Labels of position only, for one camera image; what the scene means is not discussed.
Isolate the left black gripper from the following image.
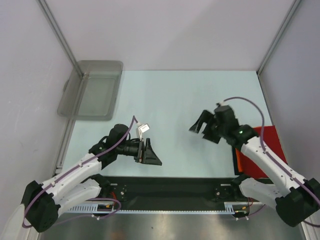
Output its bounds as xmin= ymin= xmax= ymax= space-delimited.
xmin=116 ymin=137 xmax=161 ymax=165

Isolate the red t shirt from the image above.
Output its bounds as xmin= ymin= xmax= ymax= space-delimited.
xmin=239 ymin=125 xmax=288 ymax=179

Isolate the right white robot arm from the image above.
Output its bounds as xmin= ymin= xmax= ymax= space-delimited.
xmin=189 ymin=105 xmax=320 ymax=227

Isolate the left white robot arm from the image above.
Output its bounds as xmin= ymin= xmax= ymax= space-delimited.
xmin=21 ymin=119 xmax=162 ymax=233

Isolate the orange folded t shirt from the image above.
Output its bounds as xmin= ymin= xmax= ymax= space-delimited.
xmin=235 ymin=149 xmax=246 ymax=173

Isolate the clear plastic bin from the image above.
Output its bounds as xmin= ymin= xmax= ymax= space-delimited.
xmin=57 ymin=60 xmax=124 ymax=121

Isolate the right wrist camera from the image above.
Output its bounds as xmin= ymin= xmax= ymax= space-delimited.
xmin=214 ymin=104 xmax=235 ymax=122

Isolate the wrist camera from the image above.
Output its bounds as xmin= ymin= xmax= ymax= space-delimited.
xmin=214 ymin=104 xmax=235 ymax=122
xmin=136 ymin=122 xmax=150 ymax=141

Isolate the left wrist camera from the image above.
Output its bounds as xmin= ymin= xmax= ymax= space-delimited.
xmin=136 ymin=122 xmax=150 ymax=141

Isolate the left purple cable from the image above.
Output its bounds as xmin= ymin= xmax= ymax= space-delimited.
xmin=21 ymin=115 xmax=141 ymax=230

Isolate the purple cable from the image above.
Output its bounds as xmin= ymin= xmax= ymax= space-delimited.
xmin=222 ymin=96 xmax=320 ymax=228
xmin=21 ymin=115 xmax=141 ymax=230

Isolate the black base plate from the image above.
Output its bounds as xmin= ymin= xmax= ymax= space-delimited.
xmin=92 ymin=174 xmax=255 ymax=210

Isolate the white cable duct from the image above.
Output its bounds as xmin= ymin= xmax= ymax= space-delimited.
xmin=66 ymin=201 xmax=248 ymax=215

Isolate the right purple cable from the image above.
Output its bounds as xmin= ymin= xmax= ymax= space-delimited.
xmin=222 ymin=96 xmax=320 ymax=228

